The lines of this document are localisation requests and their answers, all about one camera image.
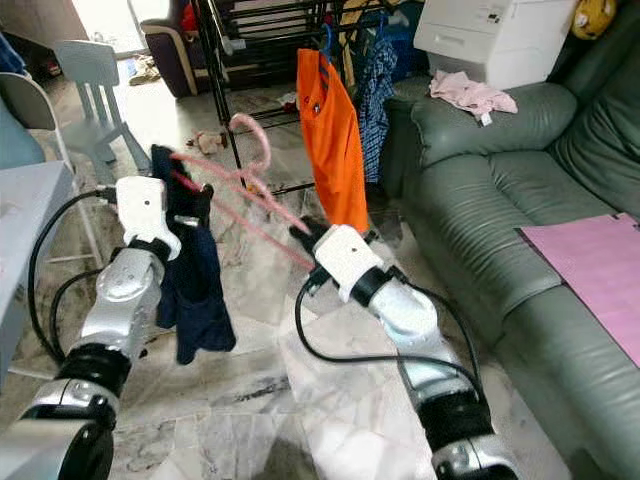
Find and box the navy blue garment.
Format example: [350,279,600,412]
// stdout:
[149,144,241,367]

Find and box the pink plastic hanger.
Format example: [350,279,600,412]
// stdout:
[168,111,318,273]

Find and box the blue plastic hanger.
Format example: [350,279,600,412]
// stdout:
[314,20,339,63]

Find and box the beige plush toy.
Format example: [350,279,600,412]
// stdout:
[184,130,228,155]

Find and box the orange t-shirt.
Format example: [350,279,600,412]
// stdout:
[294,47,372,235]

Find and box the black metal drying rack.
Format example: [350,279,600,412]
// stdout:
[193,0,383,198]

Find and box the blue white patterned garment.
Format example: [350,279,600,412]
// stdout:
[354,37,402,183]

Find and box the purple armchair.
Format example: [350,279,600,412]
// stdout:
[141,0,213,98]

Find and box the pale blue kids chair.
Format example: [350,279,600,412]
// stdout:
[54,40,153,179]

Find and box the white plastic folding table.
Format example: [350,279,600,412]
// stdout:
[0,160,75,401]

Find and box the pale blue cushion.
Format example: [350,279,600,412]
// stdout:
[0,95,47,171]

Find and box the grey green leather sofa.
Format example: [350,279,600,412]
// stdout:
[378,25,640,480]

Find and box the pink garment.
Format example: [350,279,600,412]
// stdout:
[427,69,520,127]

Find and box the pink sheet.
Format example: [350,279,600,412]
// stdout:
[517,212,640,368]

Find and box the white printer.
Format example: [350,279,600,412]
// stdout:
[411,0,583,91]

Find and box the yellow round plush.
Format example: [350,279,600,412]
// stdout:
[571,0,619,42]

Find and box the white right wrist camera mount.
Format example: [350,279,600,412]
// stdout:
[312,224,388,306]

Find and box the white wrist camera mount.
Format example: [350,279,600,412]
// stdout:
[312,224,388,306]
[114,175,178,253]

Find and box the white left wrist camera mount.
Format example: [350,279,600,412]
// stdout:
[114,175,178,253]

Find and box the white frame folding chair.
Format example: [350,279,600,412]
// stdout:
[0,70,106,271]

